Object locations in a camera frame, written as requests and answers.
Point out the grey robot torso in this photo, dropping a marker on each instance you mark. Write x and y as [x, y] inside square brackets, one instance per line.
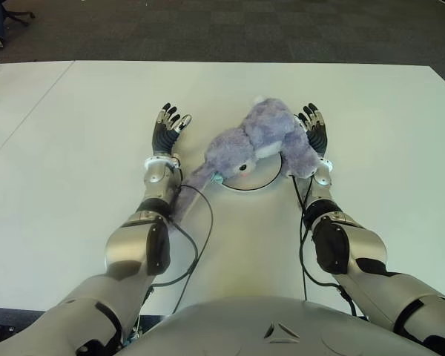
[226, 326]

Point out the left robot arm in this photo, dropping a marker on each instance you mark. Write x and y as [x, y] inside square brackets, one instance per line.
[126, 241]

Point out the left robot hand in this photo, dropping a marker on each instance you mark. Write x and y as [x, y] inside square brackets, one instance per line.
[163, 135]

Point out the white plate black rim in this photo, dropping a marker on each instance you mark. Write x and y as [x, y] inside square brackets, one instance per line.
[256, 180]

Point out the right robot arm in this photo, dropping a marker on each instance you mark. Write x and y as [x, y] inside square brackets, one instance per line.
[363, 252]

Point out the black office chair base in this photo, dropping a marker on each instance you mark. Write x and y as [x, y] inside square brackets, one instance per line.
[18, 15]

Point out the purple plush bunny doll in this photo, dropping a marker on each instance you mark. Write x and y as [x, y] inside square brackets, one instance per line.
[259, 141]

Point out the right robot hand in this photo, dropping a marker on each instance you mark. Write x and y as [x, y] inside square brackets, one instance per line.
[317, 135]

